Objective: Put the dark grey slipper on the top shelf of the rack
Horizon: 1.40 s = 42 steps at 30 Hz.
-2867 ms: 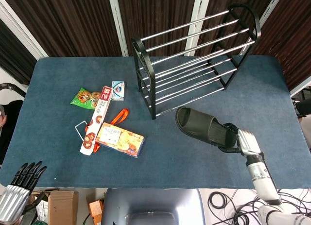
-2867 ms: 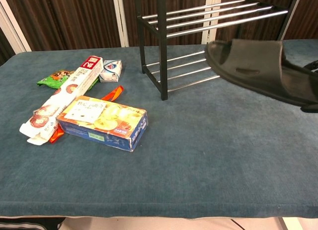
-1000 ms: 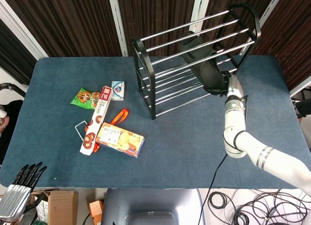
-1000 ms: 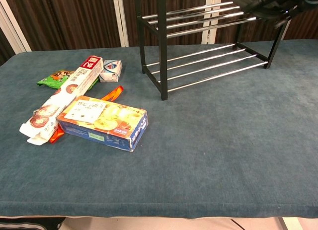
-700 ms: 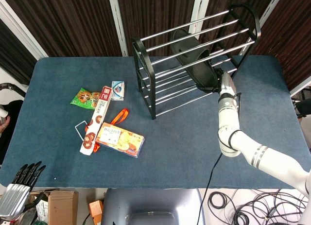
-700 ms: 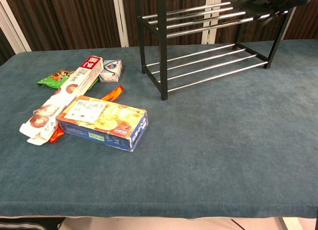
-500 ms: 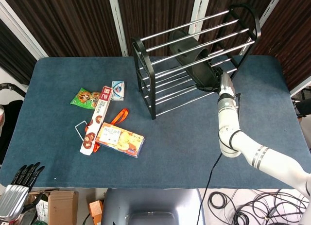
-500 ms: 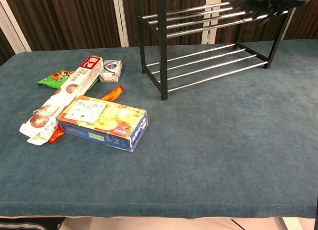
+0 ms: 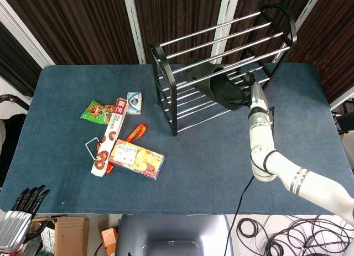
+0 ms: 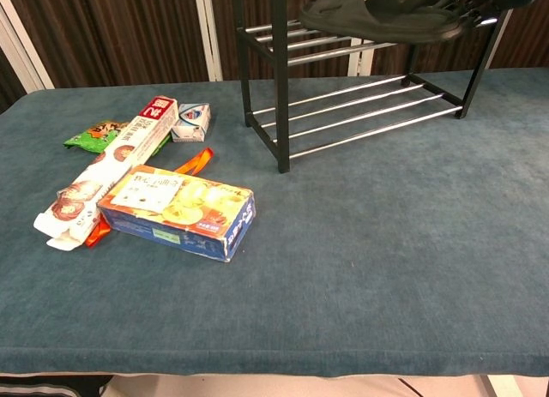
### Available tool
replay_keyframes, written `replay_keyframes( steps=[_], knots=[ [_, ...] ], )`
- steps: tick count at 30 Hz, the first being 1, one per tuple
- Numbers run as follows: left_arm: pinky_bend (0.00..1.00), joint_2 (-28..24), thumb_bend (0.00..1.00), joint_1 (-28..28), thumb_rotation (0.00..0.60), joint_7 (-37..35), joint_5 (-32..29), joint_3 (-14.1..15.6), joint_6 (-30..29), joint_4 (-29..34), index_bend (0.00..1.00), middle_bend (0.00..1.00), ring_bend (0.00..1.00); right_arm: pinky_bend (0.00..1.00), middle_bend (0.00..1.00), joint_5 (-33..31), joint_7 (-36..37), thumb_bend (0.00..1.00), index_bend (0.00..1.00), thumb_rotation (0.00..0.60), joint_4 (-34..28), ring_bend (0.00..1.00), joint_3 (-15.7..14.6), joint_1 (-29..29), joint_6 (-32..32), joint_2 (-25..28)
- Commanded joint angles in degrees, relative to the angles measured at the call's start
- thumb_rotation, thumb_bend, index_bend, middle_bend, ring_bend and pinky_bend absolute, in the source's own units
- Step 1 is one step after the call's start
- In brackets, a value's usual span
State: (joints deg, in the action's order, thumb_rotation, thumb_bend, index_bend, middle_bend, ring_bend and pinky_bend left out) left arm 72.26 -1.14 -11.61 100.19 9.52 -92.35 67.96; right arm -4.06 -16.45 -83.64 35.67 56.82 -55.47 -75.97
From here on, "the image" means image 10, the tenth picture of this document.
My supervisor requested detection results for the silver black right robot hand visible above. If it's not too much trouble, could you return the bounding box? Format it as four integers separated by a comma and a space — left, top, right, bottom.
401, 0, 514, 28

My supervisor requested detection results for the black shoe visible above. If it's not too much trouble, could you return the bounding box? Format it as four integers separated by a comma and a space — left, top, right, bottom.
298, 0, 468, 45

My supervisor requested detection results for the black metal shoe rack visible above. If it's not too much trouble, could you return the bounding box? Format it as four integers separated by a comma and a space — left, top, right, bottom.
232, 0, 525, 174

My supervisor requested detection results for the blue table cloth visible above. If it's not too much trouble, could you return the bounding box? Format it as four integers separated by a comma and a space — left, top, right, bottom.
0, 68, 549, 378

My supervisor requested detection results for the small white blue soap box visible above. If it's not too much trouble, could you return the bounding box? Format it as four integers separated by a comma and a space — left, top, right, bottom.
171, 102, 212, 144

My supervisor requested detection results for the orange wrapper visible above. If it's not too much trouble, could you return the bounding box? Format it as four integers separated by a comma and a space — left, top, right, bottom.
84, 147, 214, 248

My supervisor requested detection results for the blue cookie box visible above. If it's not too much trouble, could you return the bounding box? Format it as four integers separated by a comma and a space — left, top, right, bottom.
97, 164, 257, 263

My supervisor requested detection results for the long white red wrap box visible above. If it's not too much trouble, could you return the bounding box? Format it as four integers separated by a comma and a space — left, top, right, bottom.
33, 95, 179, 252

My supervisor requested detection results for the green snack bag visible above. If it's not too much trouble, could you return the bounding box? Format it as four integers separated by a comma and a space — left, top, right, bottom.
63, 120, 172, 157

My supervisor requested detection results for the black striped object under table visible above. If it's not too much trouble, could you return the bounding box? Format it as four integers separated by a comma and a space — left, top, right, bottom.
0, 373, 113, 397

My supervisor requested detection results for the white partition post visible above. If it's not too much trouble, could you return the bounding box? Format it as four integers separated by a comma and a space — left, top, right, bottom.
192, 0, 225, 82
0, 0, 56, 93
346, 35, 386, 77

